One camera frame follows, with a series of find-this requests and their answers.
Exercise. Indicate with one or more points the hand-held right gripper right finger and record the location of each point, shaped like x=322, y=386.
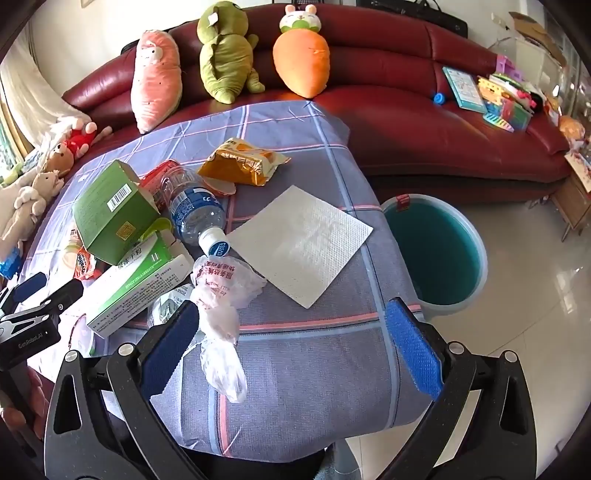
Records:
x=413, y=346

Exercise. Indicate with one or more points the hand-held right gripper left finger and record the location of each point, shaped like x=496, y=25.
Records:
x=168, y=355

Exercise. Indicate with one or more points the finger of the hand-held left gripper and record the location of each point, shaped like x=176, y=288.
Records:
x=32, y=282
x=62, y=295

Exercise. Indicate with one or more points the clear red-printed plastic bag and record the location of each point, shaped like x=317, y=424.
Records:
x=217, y=318

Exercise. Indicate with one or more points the green and white medicine box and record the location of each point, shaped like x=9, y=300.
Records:
x=134, y=286

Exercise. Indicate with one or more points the blue plastic bucket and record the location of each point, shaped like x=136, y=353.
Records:
x=434, y=258

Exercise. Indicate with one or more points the green cardboard box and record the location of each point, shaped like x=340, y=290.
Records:
x=111, y=212

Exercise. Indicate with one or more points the clear plastic water bottle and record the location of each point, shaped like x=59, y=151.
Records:
x=196, y=207

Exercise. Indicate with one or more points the red soda can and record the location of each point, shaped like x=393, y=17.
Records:
x=159, y=177

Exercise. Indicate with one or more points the small red and white packet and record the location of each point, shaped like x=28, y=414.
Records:
x=85, y=265

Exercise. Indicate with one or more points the clear green-printed wrapper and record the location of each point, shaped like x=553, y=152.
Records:
x=168, y=302

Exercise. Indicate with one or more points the beige plush bunny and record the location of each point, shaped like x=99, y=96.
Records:
x=32, y=194

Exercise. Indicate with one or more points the blue checked tablecloth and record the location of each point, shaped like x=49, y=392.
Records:
x=300, y=369

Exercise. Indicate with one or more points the green plastic cap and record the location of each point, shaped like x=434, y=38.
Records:
x=159, y=226

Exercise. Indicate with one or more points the brown plush bear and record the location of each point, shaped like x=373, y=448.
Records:
x=59, y=159

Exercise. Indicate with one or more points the red-dressed plush bear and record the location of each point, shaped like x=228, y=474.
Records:
x=81, y=138

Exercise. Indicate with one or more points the white paper napkin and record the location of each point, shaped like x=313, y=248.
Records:
x=300, y=240

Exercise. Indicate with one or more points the white curtain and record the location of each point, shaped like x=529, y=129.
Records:
x=27, y=87

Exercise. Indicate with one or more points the orange snack packet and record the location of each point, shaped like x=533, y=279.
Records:
x=240, y=161

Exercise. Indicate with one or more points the wooden cabinet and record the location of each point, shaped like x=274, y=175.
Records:
x=572, y=198

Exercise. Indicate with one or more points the red leather sofa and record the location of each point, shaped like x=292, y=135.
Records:
x=392, y=120

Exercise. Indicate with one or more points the pink plush pillow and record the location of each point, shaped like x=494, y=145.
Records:
x=154, y=78

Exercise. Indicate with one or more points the small blue toy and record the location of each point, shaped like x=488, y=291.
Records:
x=439, y=98

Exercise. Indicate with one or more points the teal picture book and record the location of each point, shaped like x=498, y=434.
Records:
x=464, y=90

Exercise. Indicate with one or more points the pile of colourful toys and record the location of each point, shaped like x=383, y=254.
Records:
x=508, y=101

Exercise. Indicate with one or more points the green plush dinosaur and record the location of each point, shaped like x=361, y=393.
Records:
x=226, y=60

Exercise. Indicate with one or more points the orange carrot plush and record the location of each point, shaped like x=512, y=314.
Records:
x=300, y=60

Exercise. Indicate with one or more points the black bag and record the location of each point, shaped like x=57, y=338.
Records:
x=415, y=11

